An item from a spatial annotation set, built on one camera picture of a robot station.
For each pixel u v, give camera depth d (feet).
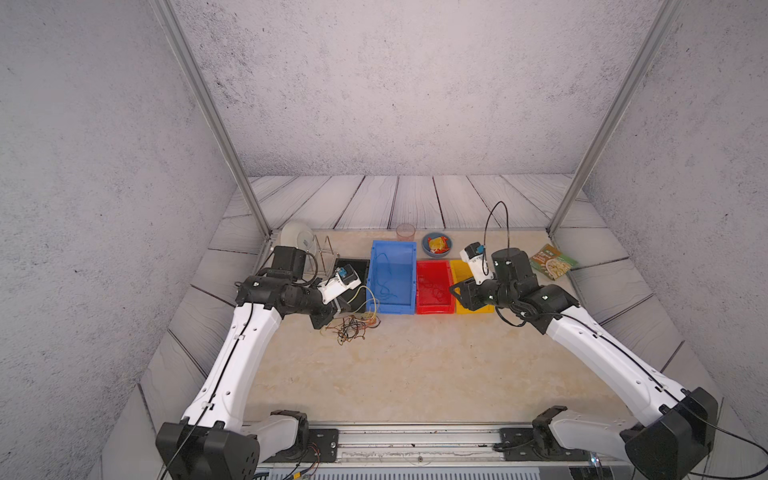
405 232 3.74
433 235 3.82
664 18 2.33
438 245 3.65
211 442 1.19
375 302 3.33
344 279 2.05
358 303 2.71
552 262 3.58
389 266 3.54
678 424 1.23
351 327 2.63
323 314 2.09
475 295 2.20
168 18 2.30
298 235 3.21
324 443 2.38
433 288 3.41
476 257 2.20
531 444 2.24
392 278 3.43
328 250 3.62
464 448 2.43
